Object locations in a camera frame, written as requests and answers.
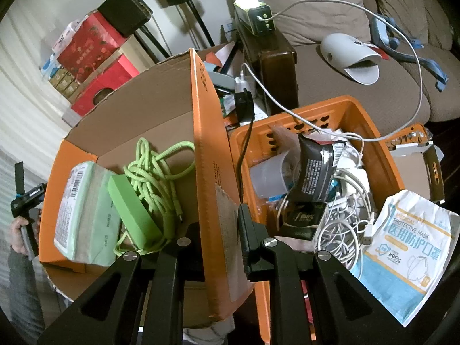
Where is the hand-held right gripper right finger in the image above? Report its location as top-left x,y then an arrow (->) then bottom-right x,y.
238,204 -> 407,345

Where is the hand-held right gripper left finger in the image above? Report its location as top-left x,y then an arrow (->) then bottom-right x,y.
36,222 -> 206,345

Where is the green white tissue pack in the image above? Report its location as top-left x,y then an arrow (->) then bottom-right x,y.
54,162 -> 123,267

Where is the green power bank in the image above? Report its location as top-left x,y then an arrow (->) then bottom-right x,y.
107,174 -> 164,251

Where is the green braided cable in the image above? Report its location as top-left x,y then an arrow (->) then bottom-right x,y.
114,137 -> 197,258

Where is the orange cardboard box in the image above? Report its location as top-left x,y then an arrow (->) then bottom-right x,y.
38,48 -> 258,331

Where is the person's left forearm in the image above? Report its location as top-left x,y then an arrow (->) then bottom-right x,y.
7,250 -> 70,333

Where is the person's left hand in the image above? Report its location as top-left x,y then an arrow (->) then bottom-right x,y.
9,218 -> 31,256

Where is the small black packet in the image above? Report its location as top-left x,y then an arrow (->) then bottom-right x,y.
280,201 -> 328,242

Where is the clear plastic cup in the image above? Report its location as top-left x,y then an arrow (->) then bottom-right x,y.
249,151 -> 299,200

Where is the white sheer curtain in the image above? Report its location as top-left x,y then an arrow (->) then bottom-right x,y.
0,0 -> 90,204

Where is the black foil packet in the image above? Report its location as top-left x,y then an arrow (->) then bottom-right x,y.
289,135 -> 348,202

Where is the white blue mask packet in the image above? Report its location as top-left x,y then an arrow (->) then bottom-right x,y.
354,189 -> 460,328

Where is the pink tissue box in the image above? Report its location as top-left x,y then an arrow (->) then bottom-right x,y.
52,22 -> 85,55

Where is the red floral gift box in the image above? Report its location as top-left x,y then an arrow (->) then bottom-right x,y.
57,11 -> 129,80

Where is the large orange plastic basket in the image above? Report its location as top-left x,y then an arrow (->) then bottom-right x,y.
228,95 -> 408,344

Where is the brown sofa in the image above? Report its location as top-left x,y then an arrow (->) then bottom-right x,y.
219,0 -> 460,127

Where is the black speaker stand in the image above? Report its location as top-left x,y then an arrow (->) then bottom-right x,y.
135,25 -> 170,62
185,0 -> 217,48

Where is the white rounded device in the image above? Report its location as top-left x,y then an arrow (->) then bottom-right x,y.
320,33 -> 382,85

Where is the small bright lamp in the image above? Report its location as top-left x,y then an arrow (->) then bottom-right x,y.
233,0 -> 278,37

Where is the beige sofa cushion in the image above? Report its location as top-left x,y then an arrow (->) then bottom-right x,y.
367,0 -> 454,49
248,0 -> 364,46

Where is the blue grey neckband device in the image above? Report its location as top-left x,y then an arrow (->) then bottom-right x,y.
370,14 -> 450,93

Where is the bundle of white cables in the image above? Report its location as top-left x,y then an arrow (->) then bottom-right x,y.
312,143 -> 379,271

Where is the black power adapter cable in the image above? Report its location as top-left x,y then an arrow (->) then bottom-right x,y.
233,91 -> 256,207

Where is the white wall charger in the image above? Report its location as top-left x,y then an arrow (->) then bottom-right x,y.
235,63 -> 259,97

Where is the long white lamp cable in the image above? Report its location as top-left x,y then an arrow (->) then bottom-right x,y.
268,0 -> 432,145

